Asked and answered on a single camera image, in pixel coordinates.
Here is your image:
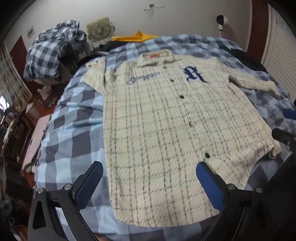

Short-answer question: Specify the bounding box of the cream plaid shirt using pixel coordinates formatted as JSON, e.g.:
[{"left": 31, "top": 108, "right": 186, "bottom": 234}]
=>
[{"left": 83, "top": 52, "right": 282, "bottom": 224}]

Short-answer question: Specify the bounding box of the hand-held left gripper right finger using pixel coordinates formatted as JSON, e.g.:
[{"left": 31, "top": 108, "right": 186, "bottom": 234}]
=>
[{"left": 195, "top": 161, "right": 276, "bottom": 241}]

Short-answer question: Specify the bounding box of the white wardrobe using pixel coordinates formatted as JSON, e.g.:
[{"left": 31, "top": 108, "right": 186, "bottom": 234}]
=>
[{"left": 260, "top": 5, "right": 296, "bottom": 98}]

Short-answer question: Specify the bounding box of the white plastic bag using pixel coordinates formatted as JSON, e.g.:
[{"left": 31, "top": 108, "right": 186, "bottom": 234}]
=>
[{"left": 37, "top": 85, "right": 52, "bottom": 100}]

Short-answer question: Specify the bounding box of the red-brown door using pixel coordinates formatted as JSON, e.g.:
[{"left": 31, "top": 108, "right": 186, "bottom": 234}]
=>
[
  {"left": 245, "top": 0, "right": 271, "bottom": 54},
  {"left": 9, "top": 35, "right": 29, "bottom": 67}
]

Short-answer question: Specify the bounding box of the dark cloth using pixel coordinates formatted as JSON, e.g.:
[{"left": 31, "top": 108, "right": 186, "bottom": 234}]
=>
[{"left": 91, "top": 42, "right": 118, "bottom": 57}]

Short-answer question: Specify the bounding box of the checkered quilt pile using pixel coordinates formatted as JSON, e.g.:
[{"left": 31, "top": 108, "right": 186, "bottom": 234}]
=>
[{"left": 23, "top": 20, "right": 88, "bottom": 81}]

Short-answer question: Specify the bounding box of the yellow cloth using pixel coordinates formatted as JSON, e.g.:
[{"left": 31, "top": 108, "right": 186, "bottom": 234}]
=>
[{"left": 111, "top": 30, "right": 160, "bottom": 42}]

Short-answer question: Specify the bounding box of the black cloth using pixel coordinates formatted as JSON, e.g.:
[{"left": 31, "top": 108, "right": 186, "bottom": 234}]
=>
[{"left": 228, "top": 47, "right": 270, "bottom": 72}]

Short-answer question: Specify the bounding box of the cluttered wooden desk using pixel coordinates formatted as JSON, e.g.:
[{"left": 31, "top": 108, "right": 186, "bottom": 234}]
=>
[{"left": 0, "top": 93, "right": 52, "bottom": 165}]

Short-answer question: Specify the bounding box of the blue checkered bed blanket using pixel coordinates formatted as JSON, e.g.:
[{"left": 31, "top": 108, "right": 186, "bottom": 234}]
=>
[{"left": 32, "top": 34, "right": 296, "bottom": 241}]

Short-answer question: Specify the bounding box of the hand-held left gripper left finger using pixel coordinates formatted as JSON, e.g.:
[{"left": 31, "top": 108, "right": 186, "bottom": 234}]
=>
[{"left": 27, "top": 161, "right": 104, "bottom": 241}]

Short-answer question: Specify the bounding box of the wall bracket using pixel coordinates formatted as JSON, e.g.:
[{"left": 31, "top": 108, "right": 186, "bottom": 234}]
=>
[{"left": 143, "top": 3, "right": 165, "bottom": 12}]

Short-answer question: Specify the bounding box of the beige box fan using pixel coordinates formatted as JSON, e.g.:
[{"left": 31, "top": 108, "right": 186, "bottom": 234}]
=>
[{"left": 87, "top": 16, "right": 115, "bottom": 44}]

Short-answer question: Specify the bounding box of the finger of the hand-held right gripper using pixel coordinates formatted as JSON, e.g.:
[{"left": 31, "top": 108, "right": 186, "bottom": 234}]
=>
[
  {"left": 283, "top": 109, "right": 296, "bottom": 121},
  {"left": 271, "top": 128, "right": 296, "bottom": 149}
]

